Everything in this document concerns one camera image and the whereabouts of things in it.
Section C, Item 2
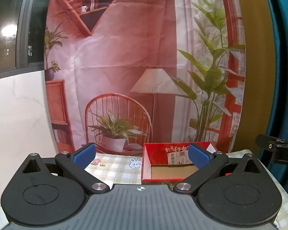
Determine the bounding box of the dark window with frame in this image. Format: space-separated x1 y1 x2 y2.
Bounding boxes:
0 0 55 81

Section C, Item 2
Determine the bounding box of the blue curtain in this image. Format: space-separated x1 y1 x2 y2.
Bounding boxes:
262 0 288 197

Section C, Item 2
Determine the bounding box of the printed room scene backdrop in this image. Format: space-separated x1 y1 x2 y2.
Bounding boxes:
44 0 246 154

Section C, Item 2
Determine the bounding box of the red cardboard box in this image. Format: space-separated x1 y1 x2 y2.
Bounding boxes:
141 142 233 181

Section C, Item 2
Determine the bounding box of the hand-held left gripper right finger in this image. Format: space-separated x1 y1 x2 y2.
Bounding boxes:
173 142 266 194

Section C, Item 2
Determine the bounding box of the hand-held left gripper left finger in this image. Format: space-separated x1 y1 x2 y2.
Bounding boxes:
21 142 110 194

